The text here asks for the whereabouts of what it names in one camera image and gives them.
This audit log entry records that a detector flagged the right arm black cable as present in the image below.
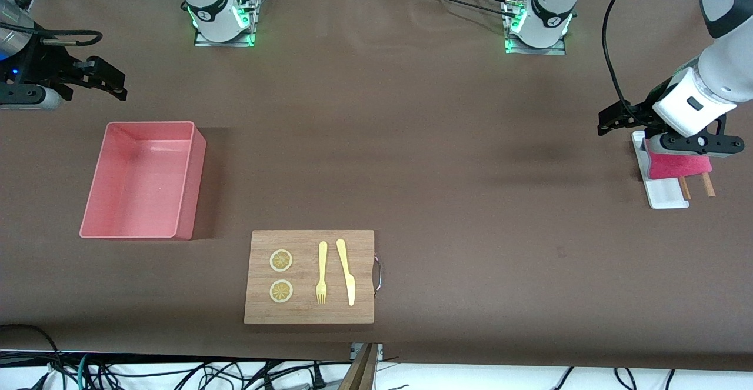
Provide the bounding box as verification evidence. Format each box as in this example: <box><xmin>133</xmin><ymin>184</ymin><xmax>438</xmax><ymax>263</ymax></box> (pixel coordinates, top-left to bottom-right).
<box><xmin>0</xmin><ymin>22</ymin><xmax>104</xmax><ymax>46</ymax></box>

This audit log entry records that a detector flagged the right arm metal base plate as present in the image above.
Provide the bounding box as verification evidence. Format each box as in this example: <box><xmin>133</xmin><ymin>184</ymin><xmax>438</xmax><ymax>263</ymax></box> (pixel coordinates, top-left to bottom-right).
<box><xmin>194</xmin><ymin>0</ymin><xmax>258</xmax><ymax>48</ymax></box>

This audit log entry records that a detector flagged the yellow plastic fork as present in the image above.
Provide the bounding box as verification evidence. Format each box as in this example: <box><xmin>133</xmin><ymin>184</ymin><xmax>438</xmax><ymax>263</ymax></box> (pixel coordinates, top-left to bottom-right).
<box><xmin>316</xmin><ymin>241</ymin><xmax>328</xmax><ymax>305</ymax></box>

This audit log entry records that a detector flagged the pink plastic bin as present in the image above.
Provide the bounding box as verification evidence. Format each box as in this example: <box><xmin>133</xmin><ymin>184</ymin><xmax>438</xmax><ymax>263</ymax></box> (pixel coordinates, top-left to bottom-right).
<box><xmin>79</xmin><ymin>121</ymin><xmax>207</xmax><ymax>241</ymax></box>

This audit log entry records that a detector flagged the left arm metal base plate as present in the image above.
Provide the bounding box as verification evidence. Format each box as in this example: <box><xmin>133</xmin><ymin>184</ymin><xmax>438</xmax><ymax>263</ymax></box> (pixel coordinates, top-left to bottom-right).
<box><xmin>504</xmin><ymin>0</ymin><xmax>567</xmax><ymax>56</ymax></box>

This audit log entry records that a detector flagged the wooden cutting board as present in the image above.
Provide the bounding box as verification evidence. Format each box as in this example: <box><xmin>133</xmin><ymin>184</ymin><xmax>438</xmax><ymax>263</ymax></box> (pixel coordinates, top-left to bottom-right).
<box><xmin>244</xmin><ymin>229</ymin><xmax>375</xmax><ymax>325</ymax></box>

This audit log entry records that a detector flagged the lemon slice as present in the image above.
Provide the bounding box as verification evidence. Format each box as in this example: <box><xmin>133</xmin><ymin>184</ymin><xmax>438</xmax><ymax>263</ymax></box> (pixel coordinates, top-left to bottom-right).
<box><xmin>269</xmin><ymin>280</ymin><xmax>294</xmax><ymax>304</ymax></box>
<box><xmin>269</xmin><ymin>249</ymin><xmax>294</xmax><ymax>273</ymax></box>

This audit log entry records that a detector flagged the brown wooden bar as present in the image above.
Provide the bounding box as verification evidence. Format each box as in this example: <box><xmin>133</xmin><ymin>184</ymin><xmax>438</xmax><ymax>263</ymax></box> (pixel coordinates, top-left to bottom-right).
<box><xmin>338</xmin><ymin>343</ymin><xmax>378</xmax><ymax>390</ymax></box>

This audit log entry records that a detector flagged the white rectangular tray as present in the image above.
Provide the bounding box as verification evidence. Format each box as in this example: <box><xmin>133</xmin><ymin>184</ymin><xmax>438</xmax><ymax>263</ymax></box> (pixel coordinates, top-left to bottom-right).
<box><xmin>631</xmin><ymin>131</ymin><xmax>690</xmax><ymax>209</ymax></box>

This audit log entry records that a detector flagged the pink red cloth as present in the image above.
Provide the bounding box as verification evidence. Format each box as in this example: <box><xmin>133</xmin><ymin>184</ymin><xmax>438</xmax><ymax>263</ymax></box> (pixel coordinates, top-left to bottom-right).
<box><xmin>646</xmin><ymin>139</ymin><xmax>714</xmax><ymax>180</ymax></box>

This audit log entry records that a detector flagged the black floor cable loop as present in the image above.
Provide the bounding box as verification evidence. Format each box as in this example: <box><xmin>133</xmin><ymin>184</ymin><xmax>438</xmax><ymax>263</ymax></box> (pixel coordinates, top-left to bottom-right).
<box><xmin>0</xmin><ymin>324</ymin><xmax>62</xmax><ymax>390</ymax></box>

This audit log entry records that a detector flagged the yellow plastic knife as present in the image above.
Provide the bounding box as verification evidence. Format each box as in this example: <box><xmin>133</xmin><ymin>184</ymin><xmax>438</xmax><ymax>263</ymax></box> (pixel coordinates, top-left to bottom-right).
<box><xmin>336</xmin><ymin>238</ymin><xmax>356</xmax><ymax>307</ymax></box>

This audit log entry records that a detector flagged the small metal bracket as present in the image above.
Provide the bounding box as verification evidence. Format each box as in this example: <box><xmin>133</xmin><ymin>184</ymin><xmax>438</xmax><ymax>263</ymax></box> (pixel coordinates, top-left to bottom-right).
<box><xmin>349</xmin><ymin>343</ymin><xmax>384</xmax><ymax>362</ymax></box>

